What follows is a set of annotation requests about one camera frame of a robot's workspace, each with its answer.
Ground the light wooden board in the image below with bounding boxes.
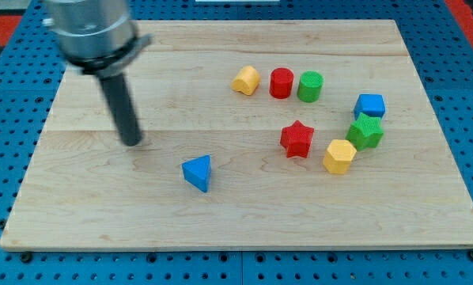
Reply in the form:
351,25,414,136
0,20,473,252

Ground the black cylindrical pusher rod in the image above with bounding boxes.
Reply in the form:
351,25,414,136
99,74,142,146

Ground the green cylinder block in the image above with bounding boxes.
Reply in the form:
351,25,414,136
297,70,324,103

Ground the red cylinder block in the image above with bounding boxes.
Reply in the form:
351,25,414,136
269,67,294,99

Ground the yellow hexagon block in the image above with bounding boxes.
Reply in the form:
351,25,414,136
323,139,357,174

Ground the blue cube block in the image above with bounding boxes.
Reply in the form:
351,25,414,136
354,93,386,120

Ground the green star block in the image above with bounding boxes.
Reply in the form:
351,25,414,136
346,113,384,151

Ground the blue triangle block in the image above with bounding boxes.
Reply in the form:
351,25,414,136
181,155,211,192

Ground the yellow heart block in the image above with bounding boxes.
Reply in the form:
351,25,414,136
231,66,261,96

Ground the red star block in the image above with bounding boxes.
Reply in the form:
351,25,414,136
280,120,315,158

